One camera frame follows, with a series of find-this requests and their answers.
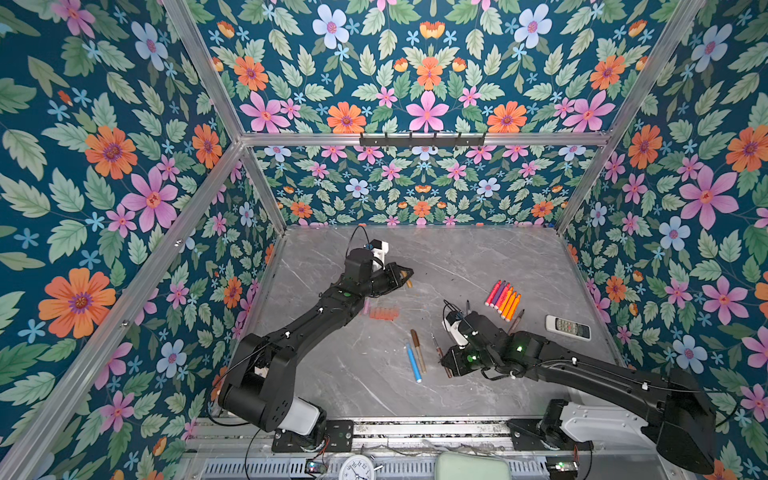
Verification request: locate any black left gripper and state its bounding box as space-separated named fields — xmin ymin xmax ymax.
xmin=356 ymin=264 xmax=415 ymax=300

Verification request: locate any brown cap beige marker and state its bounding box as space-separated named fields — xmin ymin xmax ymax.
xmin=410 ymin=329 xmax=426 ymax=373

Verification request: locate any purple highlighter pen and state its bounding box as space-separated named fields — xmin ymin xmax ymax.
xmin=491 ymin=281 xmax=507 ymax=307

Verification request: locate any orange highlighter group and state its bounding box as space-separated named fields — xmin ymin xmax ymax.
xmin=505 ymin=293 xmax=521 ymax=322

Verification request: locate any dark brown marker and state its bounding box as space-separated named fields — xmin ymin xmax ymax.
xmin=431 ymin=334 xmax=453 ymax=379

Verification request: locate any pink red highlighter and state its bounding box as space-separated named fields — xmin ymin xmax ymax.
xmin=484 ymin=280 xmax=503 ymax=306

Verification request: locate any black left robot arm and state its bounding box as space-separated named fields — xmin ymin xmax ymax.
xmin=217 ymin=248 xmax=414 ymax=437

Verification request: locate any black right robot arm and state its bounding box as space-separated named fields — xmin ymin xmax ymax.
xmin=440 ymin=309 xmax=716 ymax=475

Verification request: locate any blue highlighter pen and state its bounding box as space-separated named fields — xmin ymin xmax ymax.
xmin=406 ymin=343 xmax=423 ymax=383

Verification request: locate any white remote control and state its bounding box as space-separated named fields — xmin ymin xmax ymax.
xmin=545 ymin=315 xmax=592 ymax=341

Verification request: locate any pale green box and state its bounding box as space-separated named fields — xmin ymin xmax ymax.
xmin=434 ymin=452 xmax=512 ymax=480

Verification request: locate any white alarm clock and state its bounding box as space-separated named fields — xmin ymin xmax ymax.
xmin=337 ymin=454 xmax=376 ymax=480

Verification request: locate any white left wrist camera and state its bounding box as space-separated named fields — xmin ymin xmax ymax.
xmin=369 ymin=239 xmax=389 ymax=265

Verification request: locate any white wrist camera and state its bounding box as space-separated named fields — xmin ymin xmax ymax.
xmin=369 ymin=239 xmax=389 ymax=265
xmin=442 ymin=310 xmax=468 ymax=348

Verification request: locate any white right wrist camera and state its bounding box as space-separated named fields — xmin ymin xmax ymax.
xmin=442 ymin=310 xmax=468 ymax=348

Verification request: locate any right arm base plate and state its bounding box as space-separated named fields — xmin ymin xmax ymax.
xmin=505 ymin=399 xmax=594 ymax=451

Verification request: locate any black hook rail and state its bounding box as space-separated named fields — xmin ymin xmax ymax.
xmin=358 ymin=132 xmax=486 ymax=149

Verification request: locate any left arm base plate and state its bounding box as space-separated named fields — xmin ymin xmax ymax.
xmin=271 ymin=420 xmax=355 ymax=454

